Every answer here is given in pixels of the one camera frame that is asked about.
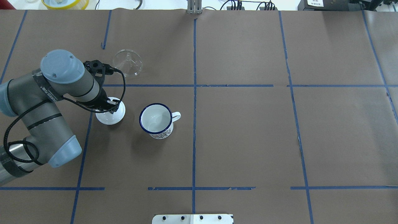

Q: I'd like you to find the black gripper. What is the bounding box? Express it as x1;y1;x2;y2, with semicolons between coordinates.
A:
93;90;119;113

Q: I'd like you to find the white enamel mug lid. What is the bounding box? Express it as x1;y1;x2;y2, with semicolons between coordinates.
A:
95;97;126;125

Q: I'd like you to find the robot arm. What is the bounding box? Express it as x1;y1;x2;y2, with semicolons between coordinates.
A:
1;49;123;185

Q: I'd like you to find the clear glass funnel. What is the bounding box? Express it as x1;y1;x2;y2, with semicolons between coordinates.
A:
112;49;143;77

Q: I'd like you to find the white enamel mug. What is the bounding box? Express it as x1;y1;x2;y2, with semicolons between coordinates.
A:
139;103;181;139

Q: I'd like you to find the yellow tape roll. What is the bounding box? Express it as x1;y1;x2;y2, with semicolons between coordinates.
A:
41;0;90;10

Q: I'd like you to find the black computer box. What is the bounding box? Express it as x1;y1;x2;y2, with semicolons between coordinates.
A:
297;0;383;12

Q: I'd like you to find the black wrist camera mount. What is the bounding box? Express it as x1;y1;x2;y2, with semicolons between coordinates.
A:
83;60;115;76

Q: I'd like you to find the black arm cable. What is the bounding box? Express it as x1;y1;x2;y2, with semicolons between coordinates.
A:
3;69;126;166

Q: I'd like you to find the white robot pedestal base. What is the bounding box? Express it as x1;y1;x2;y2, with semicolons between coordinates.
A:
152;214;234;224

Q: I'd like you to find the aluminium frame post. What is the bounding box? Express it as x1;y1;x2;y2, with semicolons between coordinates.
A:
187;0;203;15

